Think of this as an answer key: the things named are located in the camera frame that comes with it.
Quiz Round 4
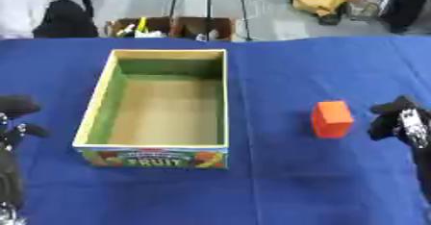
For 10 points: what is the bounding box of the black tripod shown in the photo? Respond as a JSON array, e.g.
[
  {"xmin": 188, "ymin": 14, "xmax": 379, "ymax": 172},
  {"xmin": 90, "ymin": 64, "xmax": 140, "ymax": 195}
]
[{"xmin": 166, "ymin": 0, "xmax": 256, "ymax": 42}]

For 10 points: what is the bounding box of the person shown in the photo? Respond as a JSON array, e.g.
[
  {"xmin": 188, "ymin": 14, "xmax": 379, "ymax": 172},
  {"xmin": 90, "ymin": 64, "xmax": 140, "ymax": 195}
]
[{"xmin": 0, "ymin": 0, "xmax": 58, "ymax": 40}]

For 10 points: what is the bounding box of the brown cardboard box with items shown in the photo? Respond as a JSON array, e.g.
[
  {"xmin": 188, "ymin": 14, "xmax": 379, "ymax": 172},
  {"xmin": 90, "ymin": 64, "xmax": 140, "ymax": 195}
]
[{"xmin": 102, "ymin": 16, "xmax": 238, "ymax": 42}]

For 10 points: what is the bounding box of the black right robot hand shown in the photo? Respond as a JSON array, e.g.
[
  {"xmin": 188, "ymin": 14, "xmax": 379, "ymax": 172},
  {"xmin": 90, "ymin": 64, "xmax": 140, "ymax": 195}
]
[{"xmin": 367, "ymin": 94, "xmax": 431, "ymax": 204}]

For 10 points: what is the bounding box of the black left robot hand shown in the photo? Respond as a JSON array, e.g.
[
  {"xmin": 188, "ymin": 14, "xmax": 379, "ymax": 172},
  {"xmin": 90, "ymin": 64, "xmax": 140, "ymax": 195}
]
[{"xmin": 0, "ymin": 94, "xmax": 51, "ymax": 208}]

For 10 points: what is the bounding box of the orange block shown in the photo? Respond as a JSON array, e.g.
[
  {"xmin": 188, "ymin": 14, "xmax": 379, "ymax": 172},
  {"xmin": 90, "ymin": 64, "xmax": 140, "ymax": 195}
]
[{"xmin": 310, "ymin": 100, "xmax": 356, "ymax": 139}]

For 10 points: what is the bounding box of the cardboard box with green inside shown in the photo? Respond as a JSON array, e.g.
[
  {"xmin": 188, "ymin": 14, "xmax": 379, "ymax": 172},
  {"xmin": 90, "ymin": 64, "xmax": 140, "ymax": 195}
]
[{"xmin": 70, "ymin": 48, "xmax": 231, "ymax": 170}]

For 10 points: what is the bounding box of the black bag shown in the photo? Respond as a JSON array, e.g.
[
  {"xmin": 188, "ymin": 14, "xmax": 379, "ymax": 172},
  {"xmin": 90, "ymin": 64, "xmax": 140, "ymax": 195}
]
[{"xmin": 30, "ymin": 0, "xmax": 101, "ymax": 39}]

